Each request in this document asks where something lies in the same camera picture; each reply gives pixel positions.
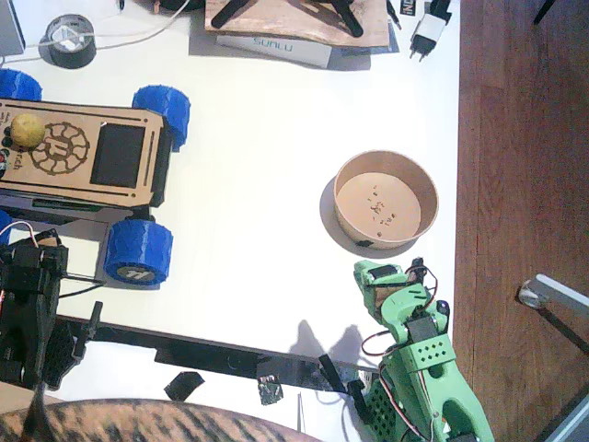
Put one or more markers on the flat black tape piece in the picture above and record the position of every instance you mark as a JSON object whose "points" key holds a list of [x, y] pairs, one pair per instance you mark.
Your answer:
{"points": [[184, 386]]}

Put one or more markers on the black printed sticker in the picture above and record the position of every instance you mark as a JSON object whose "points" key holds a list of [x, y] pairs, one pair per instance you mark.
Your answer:
{"points": [[407, 7]]}

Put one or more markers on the brown paper bowl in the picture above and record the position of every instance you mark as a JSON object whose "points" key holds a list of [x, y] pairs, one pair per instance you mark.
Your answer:
{"points": [[377, 207]]}

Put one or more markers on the black white power adapter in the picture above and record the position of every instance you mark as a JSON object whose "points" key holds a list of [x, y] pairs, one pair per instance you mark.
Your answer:
{"points": [[428, 30]]}

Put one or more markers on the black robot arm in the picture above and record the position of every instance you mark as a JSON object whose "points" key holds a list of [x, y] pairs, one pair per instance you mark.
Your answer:
{"points": [[27, 322]]}

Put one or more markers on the grey laptop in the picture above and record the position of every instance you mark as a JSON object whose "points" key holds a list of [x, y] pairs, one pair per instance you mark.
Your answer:
{"points": [[9, 27]]}

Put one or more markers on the grey office chair leg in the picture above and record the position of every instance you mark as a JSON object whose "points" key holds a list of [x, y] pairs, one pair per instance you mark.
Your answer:
{"points": [[561, 294]]}

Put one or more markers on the dark blue flat book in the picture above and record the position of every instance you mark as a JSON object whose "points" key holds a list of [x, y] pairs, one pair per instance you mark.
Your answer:
{"points": [[363, 50]]}

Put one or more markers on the wooden rover body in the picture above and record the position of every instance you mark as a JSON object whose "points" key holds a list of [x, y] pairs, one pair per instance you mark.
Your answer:
{"points": [[69, 184]]}

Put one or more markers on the striped round stool seat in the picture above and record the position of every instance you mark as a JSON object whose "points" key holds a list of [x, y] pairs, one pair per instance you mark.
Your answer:
{"points": [[138, 423]]}

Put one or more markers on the black slanted furniture leg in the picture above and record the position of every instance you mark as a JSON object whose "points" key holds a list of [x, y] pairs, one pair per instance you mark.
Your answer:
{"points": [[544, 10]]}

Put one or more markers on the wooden board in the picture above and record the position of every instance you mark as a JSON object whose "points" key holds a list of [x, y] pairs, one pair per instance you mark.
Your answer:
{"points": [[285, 23]]}

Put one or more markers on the black tripod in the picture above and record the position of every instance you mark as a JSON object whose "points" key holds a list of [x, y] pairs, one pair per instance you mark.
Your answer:
{"points": [[227, 15]]}

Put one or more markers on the black duct tape roll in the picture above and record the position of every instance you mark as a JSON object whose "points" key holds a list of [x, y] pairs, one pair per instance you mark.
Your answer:
{"points": [[69, 59]]}

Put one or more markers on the yellow ball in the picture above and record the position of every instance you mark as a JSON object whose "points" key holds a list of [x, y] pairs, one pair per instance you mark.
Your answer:
{"points": [[27, 131]]}

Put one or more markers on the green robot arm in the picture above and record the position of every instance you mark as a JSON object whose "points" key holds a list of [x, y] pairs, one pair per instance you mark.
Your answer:
{"points": [[428, 354]]}

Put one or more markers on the black table clamp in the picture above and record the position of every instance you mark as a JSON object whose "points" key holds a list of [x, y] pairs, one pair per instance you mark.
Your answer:
{"points": [[89, 329], [359, 400]]}

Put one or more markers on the crumpled black tape piece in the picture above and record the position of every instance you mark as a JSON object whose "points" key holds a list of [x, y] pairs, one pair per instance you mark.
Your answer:
{"points": [[269, 391]]}

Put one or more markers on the white SUNLU box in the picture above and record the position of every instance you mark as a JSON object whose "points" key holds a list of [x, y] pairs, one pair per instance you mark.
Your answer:
{"points": [[276, 48]]}

